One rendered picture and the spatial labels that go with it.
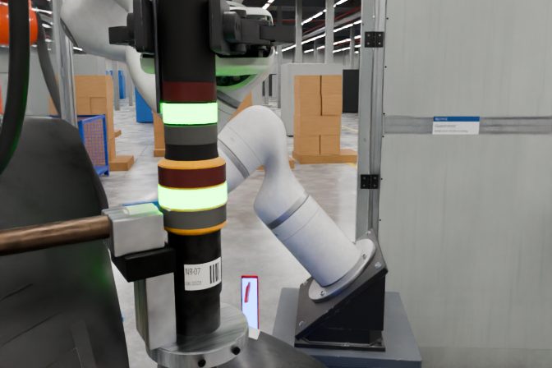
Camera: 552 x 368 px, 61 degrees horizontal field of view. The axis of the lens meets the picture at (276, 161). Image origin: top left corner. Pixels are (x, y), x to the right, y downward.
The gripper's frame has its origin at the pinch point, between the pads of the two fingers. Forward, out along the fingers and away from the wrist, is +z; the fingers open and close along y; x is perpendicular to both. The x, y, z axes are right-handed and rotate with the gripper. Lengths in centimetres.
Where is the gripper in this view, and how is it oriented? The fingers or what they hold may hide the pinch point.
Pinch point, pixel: (185, 27)
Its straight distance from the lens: 30.3
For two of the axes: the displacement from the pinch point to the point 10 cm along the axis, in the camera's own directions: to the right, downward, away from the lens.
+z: -0.4, 1.7, -9.8
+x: 0.0, -9.9, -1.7
